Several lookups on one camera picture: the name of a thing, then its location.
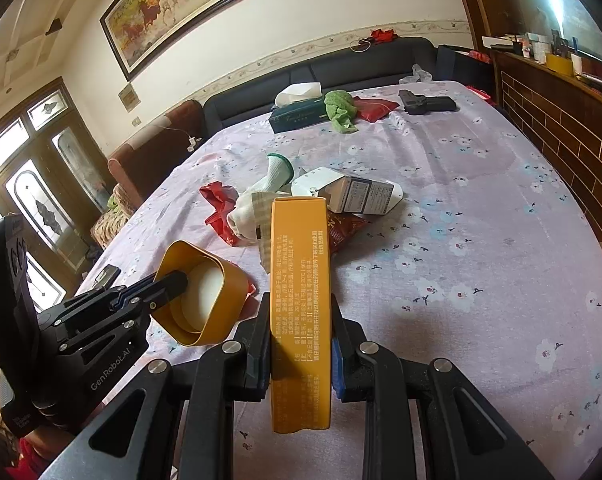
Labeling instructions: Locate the flat red packet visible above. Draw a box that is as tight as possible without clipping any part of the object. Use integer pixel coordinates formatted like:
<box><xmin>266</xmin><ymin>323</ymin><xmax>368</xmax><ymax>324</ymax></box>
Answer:
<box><xmin>353</xmin><ymin>96</ymin><xmax>400</xmax><ymax>122</ymax></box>

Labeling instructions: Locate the wooden glazed door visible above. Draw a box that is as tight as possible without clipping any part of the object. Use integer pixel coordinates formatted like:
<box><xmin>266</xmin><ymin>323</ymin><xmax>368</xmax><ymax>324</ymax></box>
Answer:
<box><xmin>0</xmin><ymin>77</ymin><xmax>116</xmax><ymax>311</ymax></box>

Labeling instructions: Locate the white charger with cable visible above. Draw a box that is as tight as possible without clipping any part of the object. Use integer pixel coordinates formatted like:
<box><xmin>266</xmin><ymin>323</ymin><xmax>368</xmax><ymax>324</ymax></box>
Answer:
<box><xmin>153</xmin><ymin>120</ymin><xmax>202</xmax><ymax>152</ymax></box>

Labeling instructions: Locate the dark red snack packet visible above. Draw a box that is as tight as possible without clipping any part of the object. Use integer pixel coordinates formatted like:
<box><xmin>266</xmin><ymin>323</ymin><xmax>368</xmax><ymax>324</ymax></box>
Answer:
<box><xmin>326</xmin><ymin>210</ymin><xmax>369</xmax><ymax>256</ymax></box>

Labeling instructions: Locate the tall yellow cardboard box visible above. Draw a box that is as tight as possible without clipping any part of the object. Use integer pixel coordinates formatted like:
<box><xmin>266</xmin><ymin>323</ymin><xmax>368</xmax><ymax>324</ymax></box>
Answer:
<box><xmin>270</xmin><ymin>196</ymin><xmax>334</xmax><ymax>435</ymax></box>

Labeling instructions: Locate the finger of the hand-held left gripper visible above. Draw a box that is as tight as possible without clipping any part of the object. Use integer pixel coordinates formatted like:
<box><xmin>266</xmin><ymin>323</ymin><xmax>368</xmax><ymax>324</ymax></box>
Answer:
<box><xmin>56</xmin><ymin>316</ymin><xmax>149</xmax><ymax>358</ymax></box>
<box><xmin>63</xmin><ymin>270</ymin><xmax>189</xmax><ymax>322</ymax></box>

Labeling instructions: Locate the framed horse painting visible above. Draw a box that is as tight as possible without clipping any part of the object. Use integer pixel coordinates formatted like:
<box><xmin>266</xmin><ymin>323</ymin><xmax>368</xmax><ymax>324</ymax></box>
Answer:
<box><xmin>99</xmin><ymin>0</ymin><xmax>286</xmax><ymax>82</ymax></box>

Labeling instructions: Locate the crumpled clear plastic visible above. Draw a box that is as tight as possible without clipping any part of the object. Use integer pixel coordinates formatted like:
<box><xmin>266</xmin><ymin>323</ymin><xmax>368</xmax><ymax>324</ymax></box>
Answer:
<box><xmin>398</xmin><ymin>63</ymin><xmax>434</xmax><ymax>85</ymax></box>

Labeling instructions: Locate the yellow square tin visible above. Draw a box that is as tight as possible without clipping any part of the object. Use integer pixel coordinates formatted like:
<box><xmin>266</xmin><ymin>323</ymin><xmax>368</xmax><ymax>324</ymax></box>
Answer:
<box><xmin>151</xmin><ymin>240</ymin><xmax>249</xmax><ymax>348</ymax></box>

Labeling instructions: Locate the yellow container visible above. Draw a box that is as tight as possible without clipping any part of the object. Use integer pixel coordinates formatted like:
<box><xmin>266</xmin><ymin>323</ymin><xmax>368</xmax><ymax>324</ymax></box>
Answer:
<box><xmin>546</xmin><ymin>53</ymin><xmax>574</xmax><ymax>75</ymax></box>

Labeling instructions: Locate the red-brown armchair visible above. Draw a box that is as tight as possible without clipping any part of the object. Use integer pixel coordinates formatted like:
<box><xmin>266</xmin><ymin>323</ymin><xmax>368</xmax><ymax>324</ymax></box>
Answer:
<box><xmin>107</xmin><ymin>99</ymin><xmax>204</xmax><ymax>216</ymax></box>

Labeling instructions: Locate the green cloth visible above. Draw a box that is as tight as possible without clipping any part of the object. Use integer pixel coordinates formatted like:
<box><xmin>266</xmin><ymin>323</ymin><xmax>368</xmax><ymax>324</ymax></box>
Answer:
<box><xmin>323</xmin><ymin>90</ymin><xmax>360</xmax><ymax>134</ymax></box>

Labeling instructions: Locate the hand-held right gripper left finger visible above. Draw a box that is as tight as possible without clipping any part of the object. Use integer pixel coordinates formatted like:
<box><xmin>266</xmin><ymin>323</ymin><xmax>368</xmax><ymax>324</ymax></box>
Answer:
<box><xmin>41</xmin><ymin>292</ymin><xmax>274</xmax><ymax>480</ymax></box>

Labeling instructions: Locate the dark green tissue box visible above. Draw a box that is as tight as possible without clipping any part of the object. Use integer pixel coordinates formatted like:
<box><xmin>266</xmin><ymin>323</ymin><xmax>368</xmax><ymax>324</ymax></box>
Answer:
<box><xmin>268</xmin><ymin>82</ymin><xmax>332</xmax><ymax>134</ymax></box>

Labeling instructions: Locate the black phone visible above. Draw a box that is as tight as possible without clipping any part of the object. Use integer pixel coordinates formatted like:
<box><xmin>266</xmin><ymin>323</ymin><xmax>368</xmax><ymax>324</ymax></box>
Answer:
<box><xmin>88</xmin><ymin>265</ymin><xmax>122</xmax><ymax>289</ymax></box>

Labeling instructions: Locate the black toy gun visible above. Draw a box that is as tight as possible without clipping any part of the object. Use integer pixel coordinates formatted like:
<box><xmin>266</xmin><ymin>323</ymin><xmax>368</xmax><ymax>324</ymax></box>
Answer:
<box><xmin>398</xmin><ymin>89</ymin><xmax>458</xmax><ymax>116</ymax></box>

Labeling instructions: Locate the crumpled red wrapper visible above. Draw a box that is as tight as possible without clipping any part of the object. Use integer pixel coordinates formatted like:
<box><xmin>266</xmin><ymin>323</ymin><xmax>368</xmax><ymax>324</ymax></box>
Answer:
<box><xmin>199</xmin><ymin>182</ymin><xmax>248</xmax><ymax>247</ymax></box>

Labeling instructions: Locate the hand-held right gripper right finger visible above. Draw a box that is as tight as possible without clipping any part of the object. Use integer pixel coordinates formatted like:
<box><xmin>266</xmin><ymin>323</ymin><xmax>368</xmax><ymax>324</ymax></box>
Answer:
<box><xmin>329</xmin><ymin>295</ymin><xmax>556</xmax><ymax>480</ymax></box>

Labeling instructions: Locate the small wall plaque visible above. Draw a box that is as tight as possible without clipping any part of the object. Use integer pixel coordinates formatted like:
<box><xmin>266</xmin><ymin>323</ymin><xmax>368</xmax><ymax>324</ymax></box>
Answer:
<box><xmin>118</xmin><ymin>83</ymin><xmax>140</xmax><ymax>112</ymax></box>

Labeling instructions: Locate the wooden brick-pattern counter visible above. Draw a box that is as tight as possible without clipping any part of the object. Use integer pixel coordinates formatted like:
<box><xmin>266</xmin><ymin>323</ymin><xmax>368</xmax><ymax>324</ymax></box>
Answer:
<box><xmin>491</xmin><ymin>47</ymin><xmax>602</xmax><ymax>246</ymax></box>

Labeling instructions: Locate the white opened carton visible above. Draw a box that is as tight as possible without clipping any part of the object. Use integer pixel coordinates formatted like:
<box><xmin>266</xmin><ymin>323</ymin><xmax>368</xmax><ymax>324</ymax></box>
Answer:
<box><xmin>291</xmin><ymin>166</ymin><xmax>404</xmax><ymax>216</ymax></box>

